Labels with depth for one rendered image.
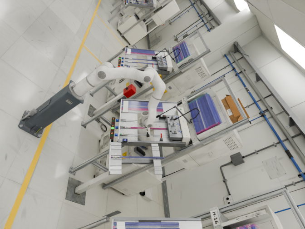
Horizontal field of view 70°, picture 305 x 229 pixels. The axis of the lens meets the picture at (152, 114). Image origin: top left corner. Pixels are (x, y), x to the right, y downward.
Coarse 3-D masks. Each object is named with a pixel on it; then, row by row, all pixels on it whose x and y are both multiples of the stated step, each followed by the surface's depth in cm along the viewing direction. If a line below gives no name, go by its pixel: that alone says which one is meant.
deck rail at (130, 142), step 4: (120, 140) 222; (128, 140) 224; (132, 140) 224; (124, 144) 225; (128, 144) 225; (132, 144) 226; (136, 144) 226; (140, 144) 227; (144, 144) 227; (148, 144) 227; (160, 144) 228; (164, 144) 229; (168, 144) 229; (172, 144) 230; (176, 144) 230; (180, 144) 230; (184, 144) 231
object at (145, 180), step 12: (108, 132) 306; (144, 132) 306; (108, 144) 287; (108, 156) 271; (144, 156) 273; (96, 168) 273; (108, 180) 269; (132, 180) 273; (144, 180) 274; (156, 180) 276; (132, 192) 293
